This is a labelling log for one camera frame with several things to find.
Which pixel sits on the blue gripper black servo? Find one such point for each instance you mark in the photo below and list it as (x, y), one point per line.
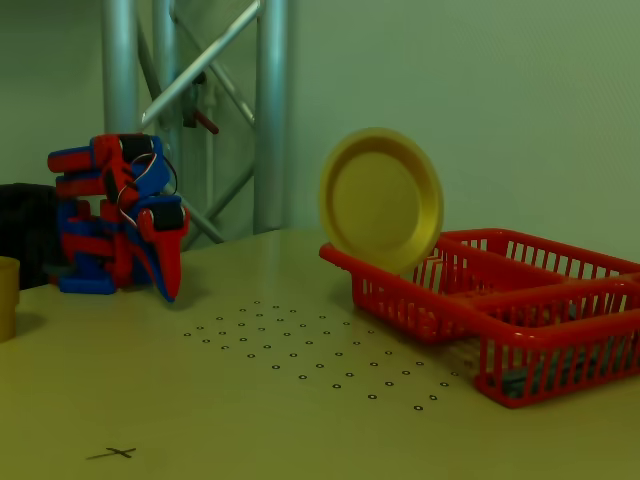
(168, 223)

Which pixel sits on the yellow plastic plate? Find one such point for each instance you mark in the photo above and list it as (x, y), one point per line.
(380, 200)

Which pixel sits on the blue and red robot arm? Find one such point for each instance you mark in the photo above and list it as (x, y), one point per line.
(80, 160)

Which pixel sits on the black bulky object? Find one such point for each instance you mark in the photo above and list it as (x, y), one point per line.
(25, 225)

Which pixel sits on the yellow plastic cup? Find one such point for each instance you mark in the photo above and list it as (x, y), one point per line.
(7, 300)

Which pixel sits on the red plastic dish rack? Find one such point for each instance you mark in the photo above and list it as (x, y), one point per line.
(525, 295)

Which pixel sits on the aluminium truss frame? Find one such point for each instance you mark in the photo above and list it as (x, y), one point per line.
(272, 125)

